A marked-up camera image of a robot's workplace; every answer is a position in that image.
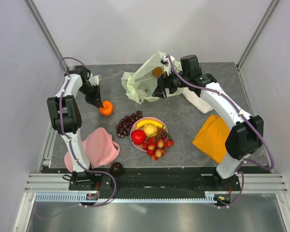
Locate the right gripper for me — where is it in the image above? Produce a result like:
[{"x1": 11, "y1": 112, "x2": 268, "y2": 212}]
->
[{"x1": 152, "y1": 65, "x2": 189, "y2": 99}]

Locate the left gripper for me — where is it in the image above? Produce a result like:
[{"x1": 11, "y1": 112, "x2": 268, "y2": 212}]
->
[{"x1": 79, "y1": 83, "x2": 103, "y2": 108}]

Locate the orange fake fruit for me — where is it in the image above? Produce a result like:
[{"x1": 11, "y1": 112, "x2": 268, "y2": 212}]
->
[{"x1": 99, "y1": 101, "x2": 114, "y2": 116}]

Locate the translucent green plastic bag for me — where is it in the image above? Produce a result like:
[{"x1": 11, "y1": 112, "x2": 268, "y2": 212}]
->
[{"x1": 121, "y1": 52, "x2": 167, "y2": 104}]

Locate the dark grape bunch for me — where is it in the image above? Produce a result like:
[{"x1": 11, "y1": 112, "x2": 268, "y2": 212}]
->
[{"x1": 116, "y1": 111, "x2": 143, "y2": 138}]

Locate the yellow fake banana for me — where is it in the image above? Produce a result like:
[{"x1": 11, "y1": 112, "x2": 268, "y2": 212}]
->
[{"x1": 136, "y1": 119, "x2": 166, "y2": 130}]

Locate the yellow fake pear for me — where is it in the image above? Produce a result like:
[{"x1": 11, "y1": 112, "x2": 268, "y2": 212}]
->
[{"x1": 143, "y1": 123, "x2": 158, "y2": 137}]

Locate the red fake apple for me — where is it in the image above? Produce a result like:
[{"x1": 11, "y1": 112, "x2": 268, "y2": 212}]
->
[{"x1": 131, "y1": 130, "x2": 147, "y2": 145}]

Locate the red strawberry bunch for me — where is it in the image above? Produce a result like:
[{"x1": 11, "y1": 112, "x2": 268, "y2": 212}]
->
[{"x1": 140, "y1": 129, "x2": 174, "y2": 161}]

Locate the dark purple fake plum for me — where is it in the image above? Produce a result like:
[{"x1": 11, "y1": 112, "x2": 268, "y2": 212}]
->
[{"x1": 110, "y1": 162, "x2": 124, "y2": 176}]

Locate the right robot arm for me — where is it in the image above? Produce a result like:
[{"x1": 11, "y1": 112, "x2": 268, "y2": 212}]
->
[{"x1": 152, "y1": 55, "x2": 265, "y2": 190}]

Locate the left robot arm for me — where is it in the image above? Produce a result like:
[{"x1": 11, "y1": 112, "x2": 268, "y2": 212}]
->
[{"x1": 47, "y1": 66, "x2": 103, "y2": 191}]

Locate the brown fake kiwi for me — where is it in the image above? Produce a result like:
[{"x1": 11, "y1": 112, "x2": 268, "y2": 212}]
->
[{"x1": 152, "y1": 67, "x2": 163, "y2": 77}]

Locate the white folded towel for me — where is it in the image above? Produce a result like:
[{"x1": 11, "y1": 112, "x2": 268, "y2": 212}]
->
[{"x1": 182, "y1": 88, "x2": 213, "y2": 114}]

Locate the pink plate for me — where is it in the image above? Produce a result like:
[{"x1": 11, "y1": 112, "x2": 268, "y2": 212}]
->
[{"x1": 130, "y1": 117, "x2": 168, "y2": 151}]

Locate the pink baseball cap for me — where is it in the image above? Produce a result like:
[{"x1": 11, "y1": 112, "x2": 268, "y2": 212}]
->
[{"x1": 62, "y1": 128, "x2": 120, "y2": 172}]

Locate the orange folded cloth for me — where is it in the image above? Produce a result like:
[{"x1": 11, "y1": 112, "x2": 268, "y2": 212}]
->
[{"x1": 192, "y1": 115, "x2": 230, "y2": 164}]

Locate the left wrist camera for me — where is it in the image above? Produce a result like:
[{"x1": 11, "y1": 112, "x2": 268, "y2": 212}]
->
[{"x1": 88, "y1": 75, "x2": 102, "y2": 86}]

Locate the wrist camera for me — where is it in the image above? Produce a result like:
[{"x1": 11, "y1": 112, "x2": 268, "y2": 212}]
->
[
  {"x1": 88, "y1": 75, "x2": 102, "y2": 86},
  {"x1": 160, "y1": 55, "x2": 175, "y2": 75}
]

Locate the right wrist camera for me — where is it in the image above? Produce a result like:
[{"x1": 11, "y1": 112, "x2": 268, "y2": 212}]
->
[{"x1": 160, "y1": 55, "x2": 175, "y2": 75}]

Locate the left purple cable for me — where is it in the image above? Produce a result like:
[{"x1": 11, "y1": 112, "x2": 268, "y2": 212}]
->
[{"x1": 35, "y1": 57, "x2": 117, "y2": 219}]

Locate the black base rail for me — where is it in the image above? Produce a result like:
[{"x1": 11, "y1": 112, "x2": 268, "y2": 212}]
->
[{"x1": 69, "y1": 166, "x2": 242, "y2": 194}]

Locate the white cable duct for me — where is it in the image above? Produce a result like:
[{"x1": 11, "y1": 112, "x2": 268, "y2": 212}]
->
[{"x1": 35, "y1": 192, "x2": 222, "y2": 203}]

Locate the left aluminium frame post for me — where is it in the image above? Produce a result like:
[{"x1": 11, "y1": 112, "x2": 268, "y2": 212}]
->
[{"x1": 24, "y1": 0, "x2": 63, "y2": 61}]

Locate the aluminium frame post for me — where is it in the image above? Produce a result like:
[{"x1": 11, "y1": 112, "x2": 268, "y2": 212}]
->
[
  {"x1": 236, "y1": 0, "x2": 280, "y2": 71},
  {"x1": 24, "y1": 0, "x2": 63, "y2": 61}
]

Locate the right aluminium frame post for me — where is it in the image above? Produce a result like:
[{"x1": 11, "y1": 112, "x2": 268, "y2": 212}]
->
[{"x1": 236, "y1": 0, "x2": 280, "y2": 71}]

